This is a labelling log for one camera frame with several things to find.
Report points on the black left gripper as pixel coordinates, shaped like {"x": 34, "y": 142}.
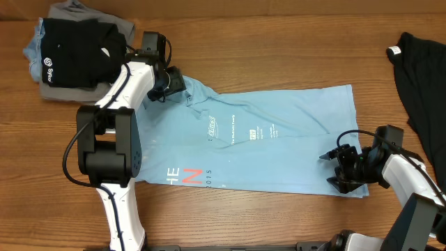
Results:
{"x": 176, "y": 82}

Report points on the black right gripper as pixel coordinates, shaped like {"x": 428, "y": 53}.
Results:
{"x": 343, "y": 155}

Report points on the light blue printed t-shirt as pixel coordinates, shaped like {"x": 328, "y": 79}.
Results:
{"x": 269, "y": 141}

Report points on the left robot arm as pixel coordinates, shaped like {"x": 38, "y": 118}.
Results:
{"x": 109, "y": 148}

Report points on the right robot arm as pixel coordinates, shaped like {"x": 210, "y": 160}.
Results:
{"x": 423, "y": 204}

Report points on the folded grey garment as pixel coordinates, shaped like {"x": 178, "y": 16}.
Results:
{"x": 77, "y": 11}

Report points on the black unfolded shirt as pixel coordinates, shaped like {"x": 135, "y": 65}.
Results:
{"x": 419, "y": 74}

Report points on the folded blue denim garment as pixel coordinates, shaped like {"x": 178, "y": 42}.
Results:
{"x": 33, "y": 51}

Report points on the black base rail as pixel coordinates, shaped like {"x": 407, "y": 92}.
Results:
{"x": 300, "y": 246}

